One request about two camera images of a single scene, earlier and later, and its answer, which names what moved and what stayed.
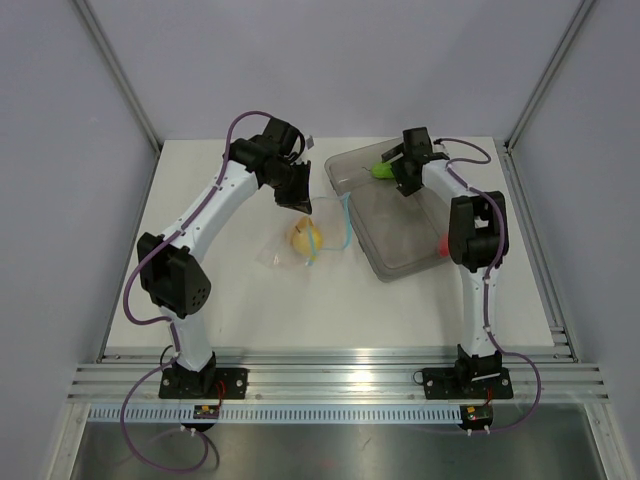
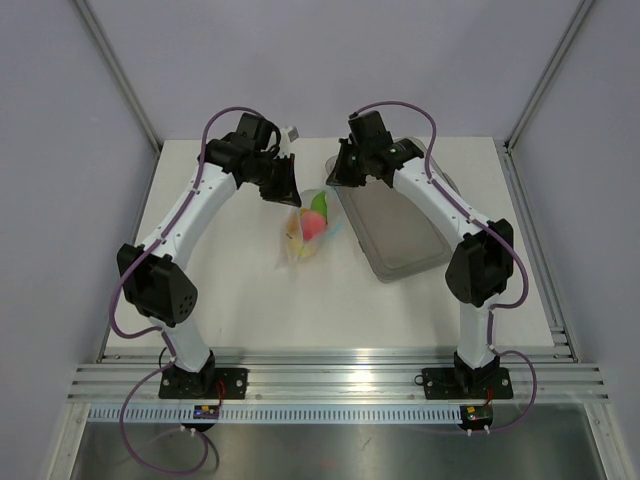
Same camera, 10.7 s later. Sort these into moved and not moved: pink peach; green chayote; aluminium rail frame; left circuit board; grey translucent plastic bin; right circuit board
Moved: green chayote; pink peach
Not moved: grey translucent plastic bin; aluminium rail frame; left circuit board; right circuit board
